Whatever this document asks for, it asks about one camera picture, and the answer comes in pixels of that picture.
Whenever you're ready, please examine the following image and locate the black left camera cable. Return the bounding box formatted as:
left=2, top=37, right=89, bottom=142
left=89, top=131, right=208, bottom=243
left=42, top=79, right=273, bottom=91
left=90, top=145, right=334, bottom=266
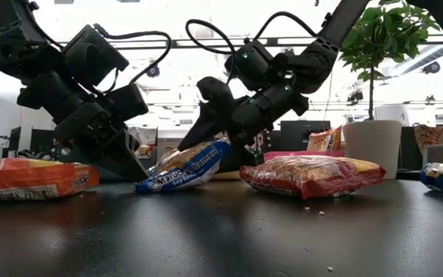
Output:
left=92, top=22, right=173, bottom=86

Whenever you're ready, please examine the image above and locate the black table mat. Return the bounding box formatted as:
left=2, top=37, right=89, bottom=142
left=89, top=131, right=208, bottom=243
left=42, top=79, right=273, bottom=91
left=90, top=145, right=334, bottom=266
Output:
left=0, top=171, right=443, bottom=277

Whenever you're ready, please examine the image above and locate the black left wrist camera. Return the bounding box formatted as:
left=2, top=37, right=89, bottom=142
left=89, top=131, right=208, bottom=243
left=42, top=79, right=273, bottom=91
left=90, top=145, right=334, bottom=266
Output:
left=62, top=23, right=130, bottom=88

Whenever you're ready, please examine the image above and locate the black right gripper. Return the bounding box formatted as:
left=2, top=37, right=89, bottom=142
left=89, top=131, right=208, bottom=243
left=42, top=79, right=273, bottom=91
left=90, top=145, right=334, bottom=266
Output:
left=177, top=75, right=290, bottom=173

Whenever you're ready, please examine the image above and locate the red Maruchan ramen pack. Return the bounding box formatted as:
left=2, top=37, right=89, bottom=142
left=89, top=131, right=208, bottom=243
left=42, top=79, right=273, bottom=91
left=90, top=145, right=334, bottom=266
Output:
left=238, top=155, right=387, bottom=201

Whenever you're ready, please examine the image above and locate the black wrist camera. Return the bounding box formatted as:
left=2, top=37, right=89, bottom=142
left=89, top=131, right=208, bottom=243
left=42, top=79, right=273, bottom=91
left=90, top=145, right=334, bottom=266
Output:
left=62, top=23, right=130, bottom=88
left=224, top=38, right=282, bottom=92

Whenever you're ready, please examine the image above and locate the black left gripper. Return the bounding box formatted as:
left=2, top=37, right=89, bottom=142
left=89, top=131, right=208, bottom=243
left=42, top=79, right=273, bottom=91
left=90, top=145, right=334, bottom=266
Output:
left=54, top=83, right=150, bottom=182

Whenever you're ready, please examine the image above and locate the black monitor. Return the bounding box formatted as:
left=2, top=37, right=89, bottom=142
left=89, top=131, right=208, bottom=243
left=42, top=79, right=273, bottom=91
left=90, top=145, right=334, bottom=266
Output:
left=30, top=128, right=57, bottom=153
left=280, top=120, right=332, bottom=152
left=8, top=125, right=22, bottom=152

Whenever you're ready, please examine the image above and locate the brown patterned fabric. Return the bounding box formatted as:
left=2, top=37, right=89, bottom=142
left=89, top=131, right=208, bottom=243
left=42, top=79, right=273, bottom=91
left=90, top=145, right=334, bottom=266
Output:
left=413, top=123, right=443, bottom=157

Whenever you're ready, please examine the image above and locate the pink plastic bin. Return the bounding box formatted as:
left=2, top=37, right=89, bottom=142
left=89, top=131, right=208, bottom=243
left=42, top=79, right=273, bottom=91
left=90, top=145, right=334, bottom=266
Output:
left=262, top=149, right=346, bottom=162

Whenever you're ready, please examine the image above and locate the white cup with dark rim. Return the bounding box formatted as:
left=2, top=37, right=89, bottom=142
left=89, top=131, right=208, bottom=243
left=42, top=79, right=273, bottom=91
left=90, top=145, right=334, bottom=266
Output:
left=342, top=119, right=403, bottom=181

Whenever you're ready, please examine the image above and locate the orange Maruchan ramen pack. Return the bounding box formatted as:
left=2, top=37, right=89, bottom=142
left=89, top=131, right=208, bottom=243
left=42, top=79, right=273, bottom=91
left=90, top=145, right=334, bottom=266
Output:
left=0, top=157, right=100, bottom=203
left=306, top=125, right=344, bottom=153

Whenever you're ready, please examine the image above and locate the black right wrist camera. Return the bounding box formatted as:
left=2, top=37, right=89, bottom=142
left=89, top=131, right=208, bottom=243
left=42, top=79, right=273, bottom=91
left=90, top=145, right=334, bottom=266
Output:
left=224, top=38, right=282, bottom=92

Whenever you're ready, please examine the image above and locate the green leafy plant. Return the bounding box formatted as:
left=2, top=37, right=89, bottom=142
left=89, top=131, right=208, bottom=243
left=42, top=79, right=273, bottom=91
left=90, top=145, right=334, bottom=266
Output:
left=338, top=0, right=443, bottom=121

